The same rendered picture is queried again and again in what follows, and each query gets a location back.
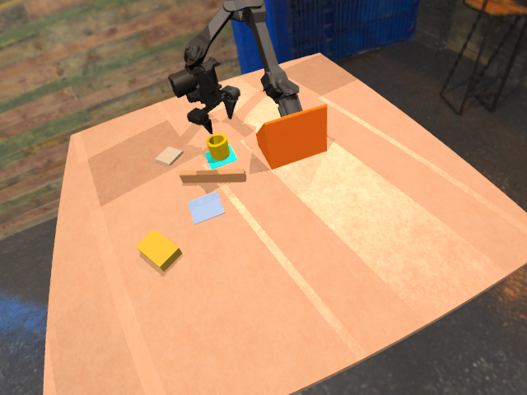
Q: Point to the long wooden bar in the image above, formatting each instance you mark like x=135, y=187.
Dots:
x=212, y=176

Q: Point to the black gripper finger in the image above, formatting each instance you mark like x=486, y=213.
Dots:
x=230, y=107
x=208, y=126

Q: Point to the yellow box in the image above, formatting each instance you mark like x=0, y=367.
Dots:
x=159, y=250

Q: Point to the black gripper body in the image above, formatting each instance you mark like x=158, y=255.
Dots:
x=212, y=97

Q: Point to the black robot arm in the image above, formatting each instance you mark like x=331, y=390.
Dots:
x=274, y=81

